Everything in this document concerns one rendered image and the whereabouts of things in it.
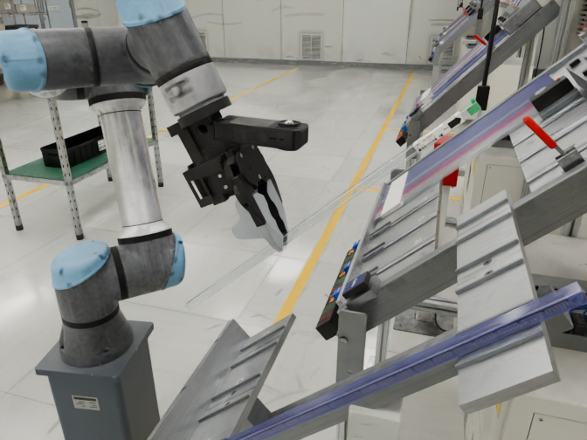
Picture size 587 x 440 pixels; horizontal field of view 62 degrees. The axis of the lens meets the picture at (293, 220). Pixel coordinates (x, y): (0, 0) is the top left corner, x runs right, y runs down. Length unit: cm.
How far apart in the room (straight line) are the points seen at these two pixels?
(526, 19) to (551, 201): 150
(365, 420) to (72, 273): 64
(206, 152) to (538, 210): 49
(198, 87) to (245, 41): 972
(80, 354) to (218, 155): 62
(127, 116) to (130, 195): 16
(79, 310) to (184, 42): 63
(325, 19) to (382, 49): 119
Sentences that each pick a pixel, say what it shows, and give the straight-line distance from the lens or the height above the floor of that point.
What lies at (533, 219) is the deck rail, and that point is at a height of 95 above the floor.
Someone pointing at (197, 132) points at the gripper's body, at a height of 109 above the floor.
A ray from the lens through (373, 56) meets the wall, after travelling 969.
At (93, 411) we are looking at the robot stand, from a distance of 121.
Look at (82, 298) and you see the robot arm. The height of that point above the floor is 71.
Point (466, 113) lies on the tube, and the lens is 57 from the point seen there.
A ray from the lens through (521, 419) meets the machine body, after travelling 103.
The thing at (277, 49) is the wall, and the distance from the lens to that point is 1011.
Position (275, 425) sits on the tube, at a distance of 53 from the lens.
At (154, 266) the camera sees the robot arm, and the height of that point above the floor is 74.
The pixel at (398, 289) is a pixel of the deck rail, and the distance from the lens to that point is 87.
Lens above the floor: 125
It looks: 25 degrees down
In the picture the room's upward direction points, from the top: straight up
